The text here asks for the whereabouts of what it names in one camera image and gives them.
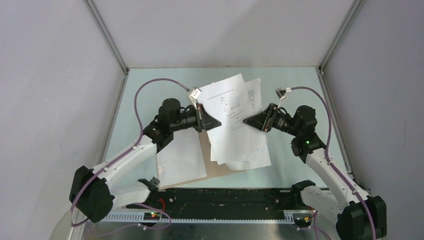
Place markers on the corner aluminium post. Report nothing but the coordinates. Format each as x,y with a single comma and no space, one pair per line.
347,21
104,31

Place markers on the right circuit board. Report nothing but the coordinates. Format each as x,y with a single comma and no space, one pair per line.
303,222

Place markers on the aluminium frame rail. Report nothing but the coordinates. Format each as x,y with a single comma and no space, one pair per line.
220,204

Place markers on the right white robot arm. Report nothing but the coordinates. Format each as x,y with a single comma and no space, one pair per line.
355,213

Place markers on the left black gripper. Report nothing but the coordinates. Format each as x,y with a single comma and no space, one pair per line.
204,121

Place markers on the left circuit board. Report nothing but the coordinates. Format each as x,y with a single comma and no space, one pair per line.
152,216

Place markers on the brown cardboard folder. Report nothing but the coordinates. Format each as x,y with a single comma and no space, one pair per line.
213,170

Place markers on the circuit board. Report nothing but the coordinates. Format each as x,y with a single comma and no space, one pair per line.
152,216
303,222

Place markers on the left corner aluminium post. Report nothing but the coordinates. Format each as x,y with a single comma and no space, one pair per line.
104,31

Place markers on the white paper sheet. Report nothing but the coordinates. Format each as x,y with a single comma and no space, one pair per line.
181,160

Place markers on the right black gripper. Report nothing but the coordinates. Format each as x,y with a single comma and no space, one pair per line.
262,121

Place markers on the right corner aluminium post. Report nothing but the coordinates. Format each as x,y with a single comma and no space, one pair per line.
347,21

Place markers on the printed paper sheet stack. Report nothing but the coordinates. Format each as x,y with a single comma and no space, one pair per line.
234,143

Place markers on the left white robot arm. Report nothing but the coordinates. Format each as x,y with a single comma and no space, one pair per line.
126,165

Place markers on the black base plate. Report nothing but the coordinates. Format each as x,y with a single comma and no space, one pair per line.
226,203

